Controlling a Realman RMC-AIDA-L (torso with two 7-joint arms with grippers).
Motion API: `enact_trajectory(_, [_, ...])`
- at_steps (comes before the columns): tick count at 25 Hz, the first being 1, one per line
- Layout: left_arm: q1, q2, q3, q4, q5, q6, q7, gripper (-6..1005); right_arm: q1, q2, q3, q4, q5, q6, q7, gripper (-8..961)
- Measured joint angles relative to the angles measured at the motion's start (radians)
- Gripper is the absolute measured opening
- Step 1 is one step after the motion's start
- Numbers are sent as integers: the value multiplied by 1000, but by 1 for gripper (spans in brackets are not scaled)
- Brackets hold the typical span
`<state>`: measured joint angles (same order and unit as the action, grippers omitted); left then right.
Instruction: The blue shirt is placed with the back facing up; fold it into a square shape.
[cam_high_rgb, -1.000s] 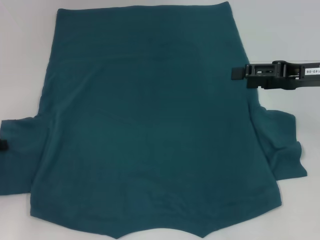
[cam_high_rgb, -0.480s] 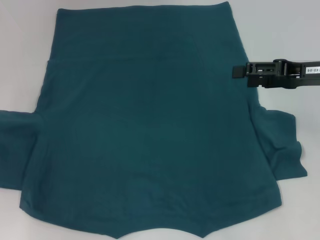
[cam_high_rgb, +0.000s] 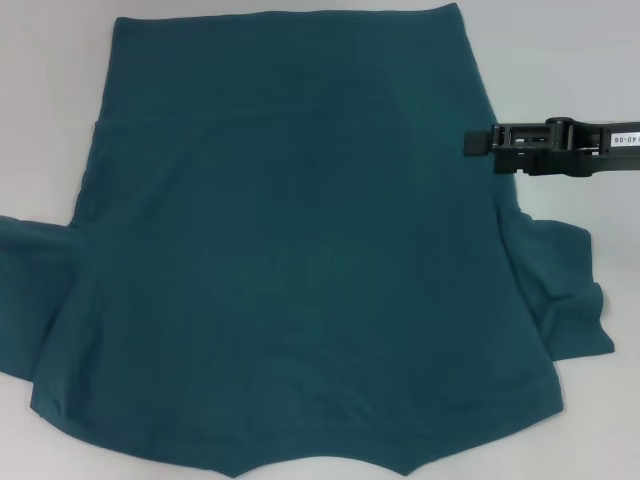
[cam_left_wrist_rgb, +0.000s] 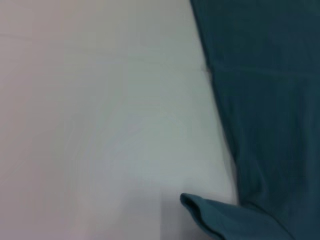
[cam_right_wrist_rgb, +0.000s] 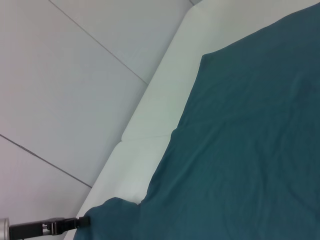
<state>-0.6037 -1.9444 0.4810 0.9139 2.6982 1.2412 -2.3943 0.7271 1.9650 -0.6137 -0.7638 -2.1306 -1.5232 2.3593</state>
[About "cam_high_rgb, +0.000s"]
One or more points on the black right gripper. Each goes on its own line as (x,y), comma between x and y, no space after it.
(595,155)

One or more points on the white number label sticker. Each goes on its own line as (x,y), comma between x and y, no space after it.
(625,139)

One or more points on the teal blue shirt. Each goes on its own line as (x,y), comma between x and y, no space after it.
(300,225)

